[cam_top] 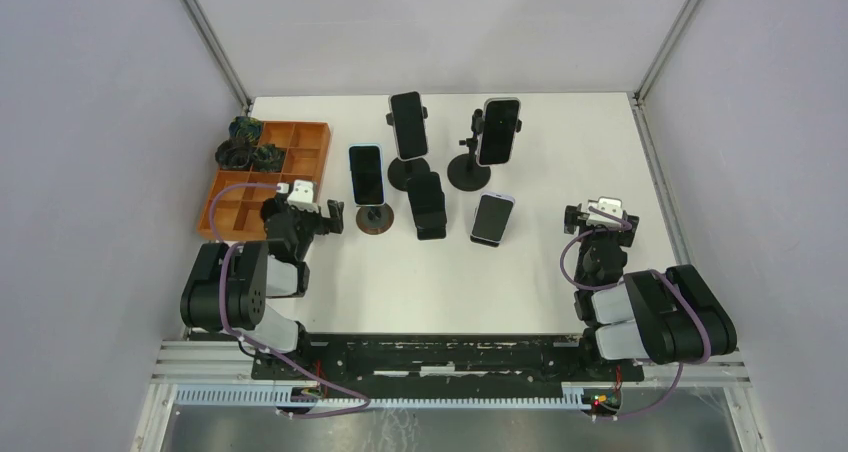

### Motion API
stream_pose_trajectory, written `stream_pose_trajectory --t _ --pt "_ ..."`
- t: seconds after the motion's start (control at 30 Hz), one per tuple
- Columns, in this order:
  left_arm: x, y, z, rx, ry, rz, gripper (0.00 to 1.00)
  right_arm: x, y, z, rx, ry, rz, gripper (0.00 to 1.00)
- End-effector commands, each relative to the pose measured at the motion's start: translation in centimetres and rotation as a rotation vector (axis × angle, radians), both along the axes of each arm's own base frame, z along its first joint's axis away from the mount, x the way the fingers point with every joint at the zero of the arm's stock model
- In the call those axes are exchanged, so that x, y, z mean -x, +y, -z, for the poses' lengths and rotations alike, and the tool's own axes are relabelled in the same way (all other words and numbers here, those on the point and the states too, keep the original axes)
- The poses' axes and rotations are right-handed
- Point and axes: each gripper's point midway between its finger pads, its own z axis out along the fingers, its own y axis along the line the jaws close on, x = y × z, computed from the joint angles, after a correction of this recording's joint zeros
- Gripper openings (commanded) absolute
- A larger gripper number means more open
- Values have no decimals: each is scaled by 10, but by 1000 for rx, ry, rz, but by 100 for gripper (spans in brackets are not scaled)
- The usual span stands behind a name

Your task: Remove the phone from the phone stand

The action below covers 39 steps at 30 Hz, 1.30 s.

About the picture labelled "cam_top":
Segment lavender case phone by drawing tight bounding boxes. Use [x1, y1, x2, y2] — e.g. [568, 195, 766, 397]
[470, 192, 515, 243]

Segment dark patterned scrunchie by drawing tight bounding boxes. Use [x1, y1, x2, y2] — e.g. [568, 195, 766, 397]
[228, 116, 263, 144]
[214, 138, 254, 171]
[252, 143, 286, 173]

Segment black pole stand right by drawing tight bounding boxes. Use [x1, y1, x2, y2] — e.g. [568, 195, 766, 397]
[447, 109, 491, 192]

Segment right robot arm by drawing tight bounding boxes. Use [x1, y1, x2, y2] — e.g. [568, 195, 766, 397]
[562, 197, 738, 380]

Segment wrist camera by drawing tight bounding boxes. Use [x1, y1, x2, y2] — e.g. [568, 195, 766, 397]
[578, 196, 627, 229]
[276, 179, 320, 213]

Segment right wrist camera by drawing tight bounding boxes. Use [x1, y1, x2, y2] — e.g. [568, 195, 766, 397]
[578, 196, 627, 229]

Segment black pole stand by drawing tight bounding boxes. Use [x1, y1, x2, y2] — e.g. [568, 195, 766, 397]
[447, 109, 491, 192]
[386, 104, 430, 191]

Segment white cable duct strip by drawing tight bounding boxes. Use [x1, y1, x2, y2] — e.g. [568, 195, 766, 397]
[174, 384, 592, 411]

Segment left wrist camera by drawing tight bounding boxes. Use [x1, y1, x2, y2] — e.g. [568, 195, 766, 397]
[276, 179, 320, 213]

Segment black folding phone stand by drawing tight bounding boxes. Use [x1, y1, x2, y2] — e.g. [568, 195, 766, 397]
[413, 211, 447, 241]

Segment blue case phone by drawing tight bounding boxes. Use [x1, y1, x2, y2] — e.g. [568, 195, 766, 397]
[348, 144, 385, 207]

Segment dark patterned scrunchie top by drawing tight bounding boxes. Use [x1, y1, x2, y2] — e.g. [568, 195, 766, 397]
[228, 116, 263, 144]

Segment white case phone rear right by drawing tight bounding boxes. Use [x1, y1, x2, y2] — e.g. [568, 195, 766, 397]
[477, 97, 521, 166]

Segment white case phone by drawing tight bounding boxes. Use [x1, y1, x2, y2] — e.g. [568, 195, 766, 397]
[477, 97, 521, 166]
[389, 91, 428, 161]

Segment brown round base phone stand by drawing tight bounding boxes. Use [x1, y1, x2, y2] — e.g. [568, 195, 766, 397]
[356, 204, 394, 235]

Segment black case phone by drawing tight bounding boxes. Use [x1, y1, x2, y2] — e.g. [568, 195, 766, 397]
[406, 172, 446, 217]

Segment small black phone stand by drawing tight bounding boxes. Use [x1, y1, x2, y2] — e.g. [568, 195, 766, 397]
[469, 235, 500, 248]

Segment dark patterned scrunchie right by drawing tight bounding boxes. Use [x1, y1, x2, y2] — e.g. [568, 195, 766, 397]
[252, 143, 286, 173]

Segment white case phone rear left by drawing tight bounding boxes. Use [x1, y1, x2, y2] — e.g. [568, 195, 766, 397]
[389, 91, 428, 161]

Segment black pole stand left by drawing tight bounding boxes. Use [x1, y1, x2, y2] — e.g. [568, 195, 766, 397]
[386, 104, 430, 191]

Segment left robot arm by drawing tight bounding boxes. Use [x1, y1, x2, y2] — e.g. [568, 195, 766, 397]
[180, 194, 344, 380]

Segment black mounting base plate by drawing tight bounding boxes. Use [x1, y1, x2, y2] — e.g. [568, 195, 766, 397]
[290, 333, 644, 400]

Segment dark patterned scrunchie left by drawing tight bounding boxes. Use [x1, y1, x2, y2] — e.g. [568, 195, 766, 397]
[214, 138, 254, 171]

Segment orange compartment tray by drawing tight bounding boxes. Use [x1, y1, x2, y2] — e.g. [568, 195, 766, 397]
[196, 117, 331, 241]

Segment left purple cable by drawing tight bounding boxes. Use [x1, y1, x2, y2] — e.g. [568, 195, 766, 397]
[209, 182, 371, 420]

